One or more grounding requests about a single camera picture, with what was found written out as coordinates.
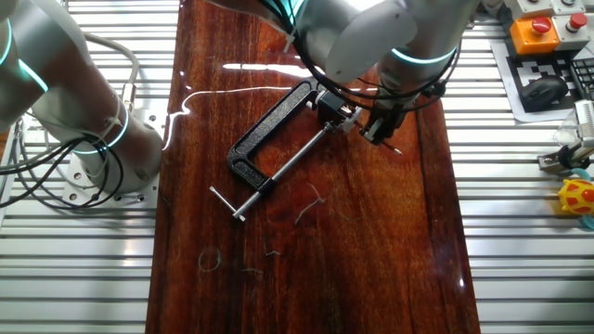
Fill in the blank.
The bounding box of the grey button box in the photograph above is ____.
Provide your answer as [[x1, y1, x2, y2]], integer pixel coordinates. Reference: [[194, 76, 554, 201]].
[[503, 0, 558, 19], [554, 0, 588, 15]]

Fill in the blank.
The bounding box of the black computer mouse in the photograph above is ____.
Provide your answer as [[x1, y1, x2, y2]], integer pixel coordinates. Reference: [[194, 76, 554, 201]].
[[518, 74, 570, 112]]

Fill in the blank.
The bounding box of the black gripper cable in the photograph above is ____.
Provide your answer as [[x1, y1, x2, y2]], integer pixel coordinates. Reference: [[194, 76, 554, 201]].
[[259, 0, 463, 113]]

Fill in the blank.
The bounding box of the grey emergency stop box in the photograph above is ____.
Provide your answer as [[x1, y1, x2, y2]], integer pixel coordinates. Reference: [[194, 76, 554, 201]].
[[551, 12, 593, 51]]

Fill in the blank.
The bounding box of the silver mounted camera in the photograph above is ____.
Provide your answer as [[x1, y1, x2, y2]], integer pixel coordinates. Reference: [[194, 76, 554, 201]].
[[536, 143, 594, 176]]

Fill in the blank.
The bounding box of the grey base cable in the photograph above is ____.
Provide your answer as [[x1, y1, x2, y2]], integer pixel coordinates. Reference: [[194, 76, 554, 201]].
[[83, 32, 140, 112]]

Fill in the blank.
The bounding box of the reddish brown wooden board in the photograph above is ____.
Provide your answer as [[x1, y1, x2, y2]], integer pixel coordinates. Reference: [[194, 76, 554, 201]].
[[145, 0, 482, 334]]

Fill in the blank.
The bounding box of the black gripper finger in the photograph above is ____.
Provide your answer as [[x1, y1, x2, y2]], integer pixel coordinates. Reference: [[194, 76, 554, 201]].
[[376, 121, 399, 147], [359, 116, 384, 145]]

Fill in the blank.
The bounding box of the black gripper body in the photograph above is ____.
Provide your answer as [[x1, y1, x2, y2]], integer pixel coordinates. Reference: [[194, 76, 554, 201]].
[[370, 99, 408, 134]]

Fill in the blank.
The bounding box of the printed marker sheet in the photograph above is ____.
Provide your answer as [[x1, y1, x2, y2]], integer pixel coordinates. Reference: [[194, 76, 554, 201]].
[[489, 39, 594, 124]]

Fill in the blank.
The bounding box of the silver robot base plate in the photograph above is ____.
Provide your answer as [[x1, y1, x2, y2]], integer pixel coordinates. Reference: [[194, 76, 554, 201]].
[[62, 109, 168, 208]]

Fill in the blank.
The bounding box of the silver ribbed camera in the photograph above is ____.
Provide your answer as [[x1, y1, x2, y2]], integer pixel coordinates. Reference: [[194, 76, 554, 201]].
[[574, 98, 594, 149]]

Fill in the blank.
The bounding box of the orange emergency stop box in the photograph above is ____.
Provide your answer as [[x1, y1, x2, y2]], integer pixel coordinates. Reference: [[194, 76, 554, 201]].
[[509, 16, 562, 56]]

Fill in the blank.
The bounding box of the black keyboard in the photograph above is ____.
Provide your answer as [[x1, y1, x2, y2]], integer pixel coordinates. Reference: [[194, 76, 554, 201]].
[[569, 58, 594, 101]]

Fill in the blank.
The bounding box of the black C-clamp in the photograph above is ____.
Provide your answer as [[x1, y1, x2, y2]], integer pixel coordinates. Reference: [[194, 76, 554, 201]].
[[208, 77, 354, 223]]

